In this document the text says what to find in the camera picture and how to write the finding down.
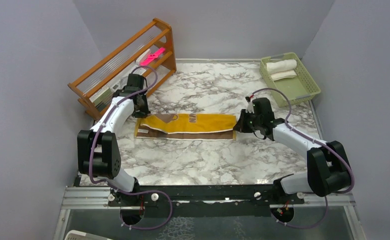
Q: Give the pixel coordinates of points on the ruler set clear package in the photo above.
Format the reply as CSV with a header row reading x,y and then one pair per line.
x,y
120,80

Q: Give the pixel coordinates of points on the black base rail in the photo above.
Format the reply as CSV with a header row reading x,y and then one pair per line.
x,y
199,201

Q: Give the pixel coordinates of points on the yellow towel white trim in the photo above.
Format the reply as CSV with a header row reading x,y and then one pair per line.
x,y
187,127

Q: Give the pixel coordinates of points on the pink plastic tool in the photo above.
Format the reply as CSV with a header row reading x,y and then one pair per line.
x,y
150,57

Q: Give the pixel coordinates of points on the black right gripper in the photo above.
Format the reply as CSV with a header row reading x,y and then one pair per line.
x,y
240,126

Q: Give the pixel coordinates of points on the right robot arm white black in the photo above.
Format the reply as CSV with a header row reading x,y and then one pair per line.
x,y
328,170

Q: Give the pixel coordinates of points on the light green plastic basket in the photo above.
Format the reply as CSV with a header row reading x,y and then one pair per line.
x,y
298,89

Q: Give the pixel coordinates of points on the white bin corner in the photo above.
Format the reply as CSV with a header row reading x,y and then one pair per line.
x,y
80,235

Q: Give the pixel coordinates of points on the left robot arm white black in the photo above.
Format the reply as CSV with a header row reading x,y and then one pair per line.
x,y
98,153

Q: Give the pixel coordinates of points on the white terry towel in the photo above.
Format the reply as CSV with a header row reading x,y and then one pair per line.
x,y
281,69

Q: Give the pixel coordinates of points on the green stapler box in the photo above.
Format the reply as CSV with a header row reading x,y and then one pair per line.
x,y
102,96

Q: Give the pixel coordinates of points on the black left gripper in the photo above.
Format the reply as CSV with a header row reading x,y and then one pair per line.
x,y
143,113

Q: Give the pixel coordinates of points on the wooden shelf rack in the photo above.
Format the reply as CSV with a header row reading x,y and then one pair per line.
x,y
150,38

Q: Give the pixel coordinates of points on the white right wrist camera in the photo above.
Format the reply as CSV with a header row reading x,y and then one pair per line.
x,y
250,107

